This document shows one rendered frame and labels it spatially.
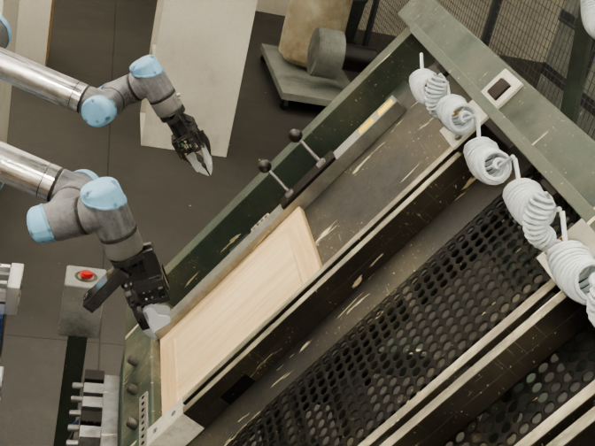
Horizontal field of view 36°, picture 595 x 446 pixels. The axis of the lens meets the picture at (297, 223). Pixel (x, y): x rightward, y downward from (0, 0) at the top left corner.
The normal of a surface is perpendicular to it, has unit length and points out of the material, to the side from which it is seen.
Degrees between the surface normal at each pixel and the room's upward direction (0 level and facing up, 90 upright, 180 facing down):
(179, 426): 90
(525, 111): 57
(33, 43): 90
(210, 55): 90
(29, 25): 90
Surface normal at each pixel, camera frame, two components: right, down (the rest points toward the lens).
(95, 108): -0.15, 0.40
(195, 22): 0.16, 0.46
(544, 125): -0.69, -0.58
